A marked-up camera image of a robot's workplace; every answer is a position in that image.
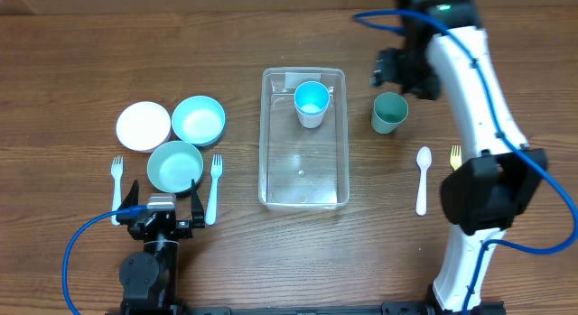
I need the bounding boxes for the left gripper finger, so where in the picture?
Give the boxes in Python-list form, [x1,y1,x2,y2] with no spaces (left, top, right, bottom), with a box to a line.
[190,179,205,228]
[117,180,139,210]

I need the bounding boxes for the green cup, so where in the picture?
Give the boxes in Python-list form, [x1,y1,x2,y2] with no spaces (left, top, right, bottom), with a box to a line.
[371,92,409,134]

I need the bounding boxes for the grey-green bowl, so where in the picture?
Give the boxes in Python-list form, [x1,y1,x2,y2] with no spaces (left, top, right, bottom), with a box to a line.
[147,141,204,193]

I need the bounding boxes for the pale blue fork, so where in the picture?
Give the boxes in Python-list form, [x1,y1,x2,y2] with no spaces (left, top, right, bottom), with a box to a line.
[205,154,223,226]
[110,156,124,211]

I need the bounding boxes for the light blue bowl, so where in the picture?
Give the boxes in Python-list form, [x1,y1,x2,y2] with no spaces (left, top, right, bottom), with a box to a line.
[172,96,226,146]

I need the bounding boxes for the blue cup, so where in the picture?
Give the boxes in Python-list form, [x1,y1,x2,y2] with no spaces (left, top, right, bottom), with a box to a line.
[294,81,331,116]

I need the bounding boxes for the pink cup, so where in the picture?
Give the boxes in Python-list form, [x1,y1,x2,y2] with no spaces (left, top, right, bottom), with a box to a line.
[297,112,324,129]

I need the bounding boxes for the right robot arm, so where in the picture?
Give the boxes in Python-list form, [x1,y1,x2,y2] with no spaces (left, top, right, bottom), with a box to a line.
[372,0,547,314]

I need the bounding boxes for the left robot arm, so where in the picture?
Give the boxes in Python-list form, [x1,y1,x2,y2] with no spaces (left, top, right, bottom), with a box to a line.
[117,181,205,315]

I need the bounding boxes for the clear plastic container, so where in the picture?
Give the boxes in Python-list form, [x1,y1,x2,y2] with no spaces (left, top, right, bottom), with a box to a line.
[258,67,350,210]

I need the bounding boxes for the white bowl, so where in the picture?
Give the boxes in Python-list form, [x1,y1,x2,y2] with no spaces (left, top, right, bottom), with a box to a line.
[116,101,172,153]

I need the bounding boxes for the white spoon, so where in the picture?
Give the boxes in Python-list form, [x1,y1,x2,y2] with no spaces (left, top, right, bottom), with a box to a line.
[415,146,432,216]

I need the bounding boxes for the yellow fork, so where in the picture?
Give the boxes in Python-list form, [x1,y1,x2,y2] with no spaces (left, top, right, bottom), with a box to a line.
[450,145,462,171]

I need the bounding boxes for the left blue cable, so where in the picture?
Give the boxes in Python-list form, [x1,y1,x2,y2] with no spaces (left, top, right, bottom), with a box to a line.
[61,204,147,315]

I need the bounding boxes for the blue cable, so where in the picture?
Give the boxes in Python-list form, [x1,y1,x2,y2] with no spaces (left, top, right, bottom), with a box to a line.
[351,8,578,315]
[61,204,147,315]

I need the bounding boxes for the right blue cable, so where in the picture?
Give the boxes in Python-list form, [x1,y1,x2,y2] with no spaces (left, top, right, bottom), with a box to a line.
[351,8,578,315]

